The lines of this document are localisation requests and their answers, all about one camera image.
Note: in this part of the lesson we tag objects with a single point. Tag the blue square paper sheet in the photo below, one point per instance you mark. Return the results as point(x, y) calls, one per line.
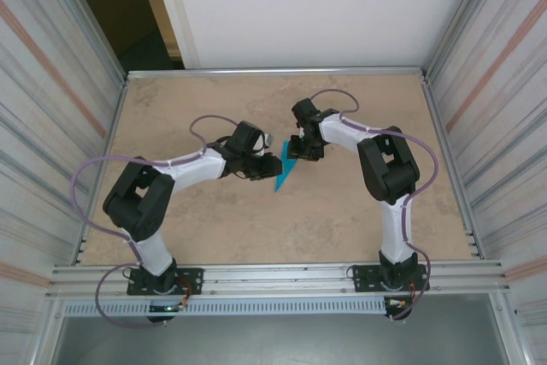
point(286, 168)

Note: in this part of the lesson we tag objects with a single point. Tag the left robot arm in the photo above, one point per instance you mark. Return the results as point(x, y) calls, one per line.
point(192, 170)

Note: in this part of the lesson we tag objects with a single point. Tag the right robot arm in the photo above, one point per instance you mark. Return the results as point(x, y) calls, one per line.
point(342, 130)

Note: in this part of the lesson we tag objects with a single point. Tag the black electronics board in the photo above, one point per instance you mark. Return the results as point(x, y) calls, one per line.
point(399, 311)
point(160, 319)

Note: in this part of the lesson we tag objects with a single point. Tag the corrugated translucent side panel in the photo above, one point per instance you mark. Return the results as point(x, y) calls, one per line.
point(504, 104)
point(42, 104)

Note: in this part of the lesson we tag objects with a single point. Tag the aluminium table edge rail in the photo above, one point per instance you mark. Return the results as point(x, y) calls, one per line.
point(278, 72)

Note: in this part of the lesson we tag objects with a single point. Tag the long aluminium mounting rail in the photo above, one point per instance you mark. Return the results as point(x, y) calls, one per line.
point(278, 281)

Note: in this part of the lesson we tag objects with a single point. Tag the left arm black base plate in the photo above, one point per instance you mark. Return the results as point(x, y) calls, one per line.
point(192, 275)

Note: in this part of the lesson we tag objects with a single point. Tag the aluminium table side rail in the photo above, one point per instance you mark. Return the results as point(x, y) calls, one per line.
point(432, 104)
point(118, 104)

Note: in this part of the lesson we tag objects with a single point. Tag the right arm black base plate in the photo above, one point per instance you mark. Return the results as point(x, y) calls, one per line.
point(363, 279)

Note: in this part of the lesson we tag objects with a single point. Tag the beige door frame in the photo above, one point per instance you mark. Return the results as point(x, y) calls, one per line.
point(159, 10)

